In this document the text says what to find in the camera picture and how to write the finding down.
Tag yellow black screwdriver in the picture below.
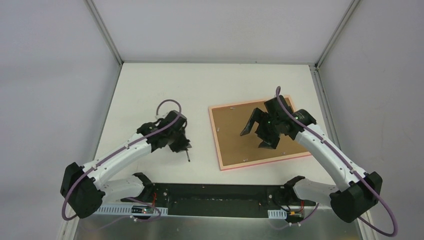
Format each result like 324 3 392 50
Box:
185 150 191 163

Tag pink picture frame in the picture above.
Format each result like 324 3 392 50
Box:
208 99 312 171

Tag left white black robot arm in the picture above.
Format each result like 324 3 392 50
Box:
60 110 191 219

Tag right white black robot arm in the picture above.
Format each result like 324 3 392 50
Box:
240 95 383 223

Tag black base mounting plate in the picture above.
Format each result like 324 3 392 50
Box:
135 183 316 219

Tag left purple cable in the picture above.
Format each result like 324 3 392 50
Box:
61 99 183 223

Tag aluminium front rail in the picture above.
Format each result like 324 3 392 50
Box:
70 181 339 210

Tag right white cable duct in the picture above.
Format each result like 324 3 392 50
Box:
267 209 287 220

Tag white cable duct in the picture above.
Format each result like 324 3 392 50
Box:
267 209 287 220
95 203 169 217

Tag left white cable duct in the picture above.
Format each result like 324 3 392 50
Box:
95 203 169 217

